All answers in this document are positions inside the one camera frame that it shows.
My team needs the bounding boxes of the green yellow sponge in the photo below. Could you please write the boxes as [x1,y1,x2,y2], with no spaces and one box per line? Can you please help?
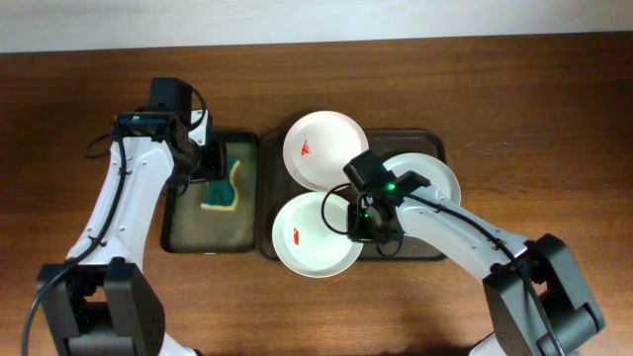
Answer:
[201,158,240,212]

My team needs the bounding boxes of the white plate top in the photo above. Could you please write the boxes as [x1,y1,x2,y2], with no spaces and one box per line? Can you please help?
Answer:
[282,111,369,191]

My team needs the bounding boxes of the white plate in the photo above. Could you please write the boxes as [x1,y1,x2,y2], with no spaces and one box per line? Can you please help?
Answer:
[282,111,369,191]
[272,192,363,278]

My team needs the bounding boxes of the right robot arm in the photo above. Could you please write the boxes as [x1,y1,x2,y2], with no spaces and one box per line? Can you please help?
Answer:
[343,150,605,356]

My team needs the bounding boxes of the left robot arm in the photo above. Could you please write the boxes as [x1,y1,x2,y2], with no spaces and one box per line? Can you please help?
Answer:
[21,77,229,355]

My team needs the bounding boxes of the small black tray with water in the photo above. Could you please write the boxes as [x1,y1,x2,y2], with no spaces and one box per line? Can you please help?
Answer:
[160,132,259,253]

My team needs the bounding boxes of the large brown serving tray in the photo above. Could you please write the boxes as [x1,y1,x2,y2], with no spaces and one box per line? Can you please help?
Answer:
[254,129,446,262]

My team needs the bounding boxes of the white plate bottom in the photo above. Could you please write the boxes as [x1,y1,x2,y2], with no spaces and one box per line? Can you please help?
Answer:
[272,192,363,278]

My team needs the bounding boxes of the pale green plate right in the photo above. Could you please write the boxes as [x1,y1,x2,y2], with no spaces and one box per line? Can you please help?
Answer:
[383,152,462,205]

